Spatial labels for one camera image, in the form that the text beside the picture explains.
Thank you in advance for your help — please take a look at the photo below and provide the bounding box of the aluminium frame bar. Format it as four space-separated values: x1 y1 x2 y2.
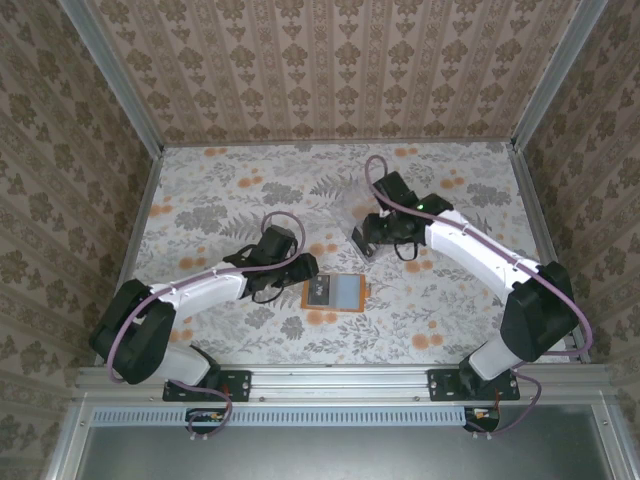
39 394 94 480
589 392 634 480
94 147 166 366
507 142 591 366
159 138 516 150

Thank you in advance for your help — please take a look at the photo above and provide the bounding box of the black controller board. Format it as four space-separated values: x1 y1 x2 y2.
462 405 501 434
184 407 234 436

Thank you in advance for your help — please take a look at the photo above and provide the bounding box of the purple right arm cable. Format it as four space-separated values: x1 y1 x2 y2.
364 155 594 441

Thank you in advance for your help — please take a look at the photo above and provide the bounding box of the aluminium frame rail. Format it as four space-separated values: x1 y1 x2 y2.
74 363 614 404

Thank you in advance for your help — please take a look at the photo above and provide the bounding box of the aluminium frame post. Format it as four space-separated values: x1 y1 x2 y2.
57 0 166 156
509 0 609 151

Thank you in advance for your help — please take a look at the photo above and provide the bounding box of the thin black cable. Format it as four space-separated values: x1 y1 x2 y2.
251 282 284 306
394 239 421 263

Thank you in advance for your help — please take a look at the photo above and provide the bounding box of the black numbered card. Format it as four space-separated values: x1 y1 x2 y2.
351 224 382 262

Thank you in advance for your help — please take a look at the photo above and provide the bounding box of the grey metal panel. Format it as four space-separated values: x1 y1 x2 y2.
74 403 619 480

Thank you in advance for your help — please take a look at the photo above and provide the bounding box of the white slotted cable duct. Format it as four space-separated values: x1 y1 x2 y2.
92 405 469 428

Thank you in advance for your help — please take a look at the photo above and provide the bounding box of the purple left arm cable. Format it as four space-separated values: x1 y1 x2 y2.
107 211 307 444

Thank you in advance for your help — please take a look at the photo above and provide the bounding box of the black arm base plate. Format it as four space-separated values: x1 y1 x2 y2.
162 369 253 403
427 368 521 403

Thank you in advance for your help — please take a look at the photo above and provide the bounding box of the orange leather card holder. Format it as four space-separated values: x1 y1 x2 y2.
300 273 372 314

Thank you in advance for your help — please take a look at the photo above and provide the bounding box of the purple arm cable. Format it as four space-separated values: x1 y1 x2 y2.
364 155 594 441
107 211 307 444

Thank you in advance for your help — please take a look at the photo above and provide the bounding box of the floral patterned table sheet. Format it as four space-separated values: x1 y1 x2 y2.
107 141 569 367

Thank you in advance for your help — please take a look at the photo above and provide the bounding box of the clear acrylic card stand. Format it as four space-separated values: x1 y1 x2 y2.
338 178 399 265

